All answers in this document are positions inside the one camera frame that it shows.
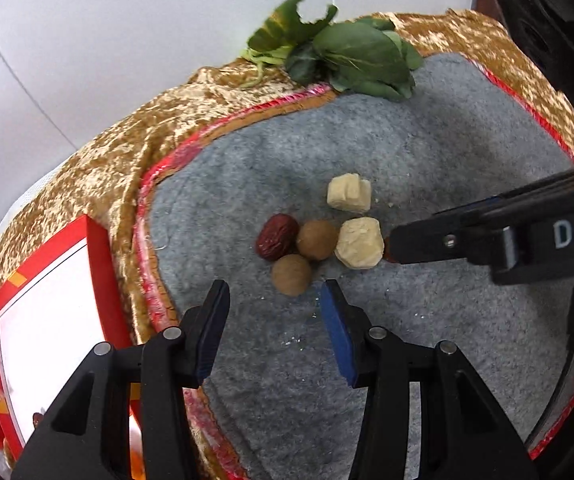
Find orange mandarin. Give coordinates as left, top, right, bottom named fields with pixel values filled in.
left=128, top=425, right=144, bottom=480

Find red box with white inside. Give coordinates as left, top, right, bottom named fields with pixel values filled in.
left=0, top=214, right=144, bottom=480

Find grey felt mat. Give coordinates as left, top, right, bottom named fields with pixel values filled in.
left=134, top=52, right=574, bottom=480

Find brown longan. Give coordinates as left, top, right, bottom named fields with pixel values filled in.
left=272, top=254, right=314, bottom=296
left=296, top=220, right=340, bottom=261

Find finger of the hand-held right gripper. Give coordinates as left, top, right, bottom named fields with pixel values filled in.
left=432, top=167, right=574, bottom=221
left=387, top=211, right=512, bottom=265

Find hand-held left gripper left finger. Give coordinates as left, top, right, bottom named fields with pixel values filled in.
left=12, top=280, right=231, bottom=480

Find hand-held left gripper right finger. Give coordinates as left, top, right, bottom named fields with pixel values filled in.
left=321, top=279, right=541, bottom=480

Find leafy green vegetable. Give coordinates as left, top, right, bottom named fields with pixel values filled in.
left=239, top=0, right=424, bottom=102

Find gold velvet cloth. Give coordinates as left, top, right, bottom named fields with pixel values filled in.
left=0, top=10, right=574, bottom=480

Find pale tofu cube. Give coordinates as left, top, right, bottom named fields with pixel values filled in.
left=334, top=217, right=384, bottom=271

